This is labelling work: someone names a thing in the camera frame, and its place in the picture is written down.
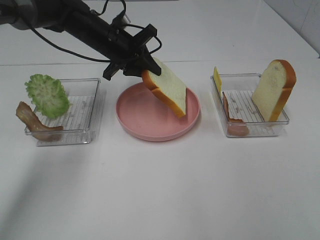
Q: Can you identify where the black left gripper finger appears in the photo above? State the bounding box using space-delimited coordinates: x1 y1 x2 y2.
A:
122 61 147 77
139 48 162 76

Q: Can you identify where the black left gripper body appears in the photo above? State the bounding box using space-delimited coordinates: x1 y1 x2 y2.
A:
102 24 157 80

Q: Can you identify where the bread slice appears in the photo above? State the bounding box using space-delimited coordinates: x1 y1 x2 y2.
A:
141 57 187 118
251 59 297 122

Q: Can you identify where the yellow cheese slice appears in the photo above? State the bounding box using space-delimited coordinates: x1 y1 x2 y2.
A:
213 66 222 98

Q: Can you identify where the green lettuce leaf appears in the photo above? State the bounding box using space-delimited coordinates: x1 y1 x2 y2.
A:
24 74 70 119

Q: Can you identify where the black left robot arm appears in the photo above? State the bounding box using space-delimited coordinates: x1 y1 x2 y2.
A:
0 0 162 80

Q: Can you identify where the pink round plate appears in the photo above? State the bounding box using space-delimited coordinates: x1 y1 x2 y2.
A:
116 82 201 142

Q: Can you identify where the clear left plastic tray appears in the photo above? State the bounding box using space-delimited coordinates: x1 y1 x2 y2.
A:
24 78 106 147

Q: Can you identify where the clear plastic tray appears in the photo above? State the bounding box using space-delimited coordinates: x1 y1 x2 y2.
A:
210 73 290 138
24 78 106 147

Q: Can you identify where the clear right plastic tray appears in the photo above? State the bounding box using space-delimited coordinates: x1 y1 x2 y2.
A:
210 73 290 138

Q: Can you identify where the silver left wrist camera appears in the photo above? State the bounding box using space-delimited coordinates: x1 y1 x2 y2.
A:
112 14 131 28

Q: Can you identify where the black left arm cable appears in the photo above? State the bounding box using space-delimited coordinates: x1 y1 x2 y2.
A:
31 0 163 63

